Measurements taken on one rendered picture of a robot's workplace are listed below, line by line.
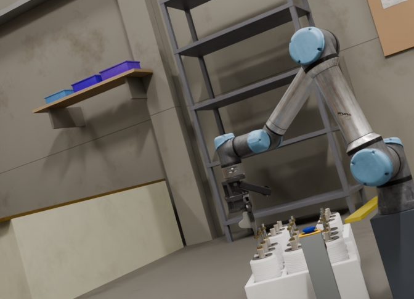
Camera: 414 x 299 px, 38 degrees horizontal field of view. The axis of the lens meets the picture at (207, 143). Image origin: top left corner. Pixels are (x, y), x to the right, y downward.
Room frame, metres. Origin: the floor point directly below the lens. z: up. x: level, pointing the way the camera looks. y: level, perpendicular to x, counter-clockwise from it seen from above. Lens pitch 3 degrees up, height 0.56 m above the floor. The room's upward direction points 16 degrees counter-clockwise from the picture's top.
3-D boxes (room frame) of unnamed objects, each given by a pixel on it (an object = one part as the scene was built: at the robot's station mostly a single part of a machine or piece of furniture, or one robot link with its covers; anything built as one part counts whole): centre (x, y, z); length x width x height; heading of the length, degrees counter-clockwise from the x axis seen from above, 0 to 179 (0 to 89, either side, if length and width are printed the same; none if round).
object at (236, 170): (2.11, -0.06, 0.56); 0.08 x 0.08 x 0.05
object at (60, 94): (6.21, 1.34, 1.82); 0.29 x 0.20 x 0.09; 63
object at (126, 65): (5.85, 0.62, 1.83); 0.35 x 0.24 x 0.11; 63
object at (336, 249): (2.07, -0.31, 0.16); 0.10 x 0.10 x 0.18
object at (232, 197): (2.11, -0.05, 0.48); 0.09 x 0.08 x 0.12; 86
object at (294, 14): (5.13, -0.56, 1.10); 1.15 x 0.48 x 2.20; 63
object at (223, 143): (2.11, -0.07, 0.64); 0.09 x 0.08 x 0.11; 57
